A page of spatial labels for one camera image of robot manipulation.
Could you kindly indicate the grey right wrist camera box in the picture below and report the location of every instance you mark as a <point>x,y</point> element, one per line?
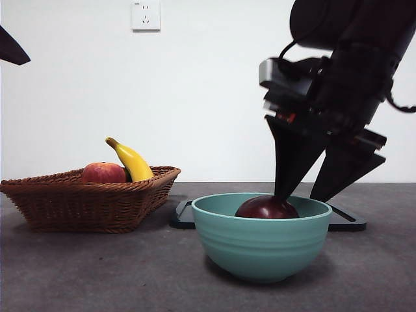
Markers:
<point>286,76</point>

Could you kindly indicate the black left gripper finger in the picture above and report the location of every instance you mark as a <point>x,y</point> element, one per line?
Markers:
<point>13,52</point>

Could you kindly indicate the brown wicker basket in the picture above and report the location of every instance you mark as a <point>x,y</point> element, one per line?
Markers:
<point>81,208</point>

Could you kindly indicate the red yellow apple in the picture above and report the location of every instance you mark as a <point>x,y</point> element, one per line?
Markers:
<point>104,174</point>

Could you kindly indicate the teal ribbed bowl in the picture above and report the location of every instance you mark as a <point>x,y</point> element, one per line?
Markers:
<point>260,250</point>

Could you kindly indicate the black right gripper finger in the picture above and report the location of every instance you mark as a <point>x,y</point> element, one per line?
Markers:
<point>344,169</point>
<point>292,156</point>

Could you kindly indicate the dark red plum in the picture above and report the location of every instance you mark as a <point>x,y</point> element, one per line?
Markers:
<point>260,209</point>

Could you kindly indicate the yellow banana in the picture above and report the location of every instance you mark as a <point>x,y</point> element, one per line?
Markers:
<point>135,164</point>

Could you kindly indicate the black rectangular tray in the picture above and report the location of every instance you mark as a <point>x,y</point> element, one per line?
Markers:
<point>349,222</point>

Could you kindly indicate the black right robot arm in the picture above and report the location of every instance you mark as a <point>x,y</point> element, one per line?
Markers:
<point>357,65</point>

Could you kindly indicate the white wall socket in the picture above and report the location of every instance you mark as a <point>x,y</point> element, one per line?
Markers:
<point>146,16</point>

